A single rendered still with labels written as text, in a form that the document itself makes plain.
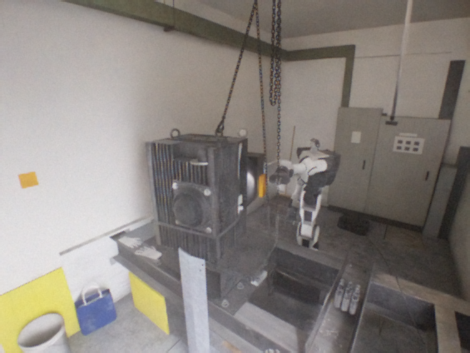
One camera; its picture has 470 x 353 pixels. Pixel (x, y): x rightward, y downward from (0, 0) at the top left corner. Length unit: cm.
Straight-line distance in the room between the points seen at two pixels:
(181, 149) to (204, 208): 39
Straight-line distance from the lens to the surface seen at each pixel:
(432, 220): 429
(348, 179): 418
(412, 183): 411
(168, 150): 142
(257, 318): 157
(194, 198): 133
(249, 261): 155
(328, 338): 156
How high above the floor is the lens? 185
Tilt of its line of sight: 18 degrees down
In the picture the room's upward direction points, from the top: straight up
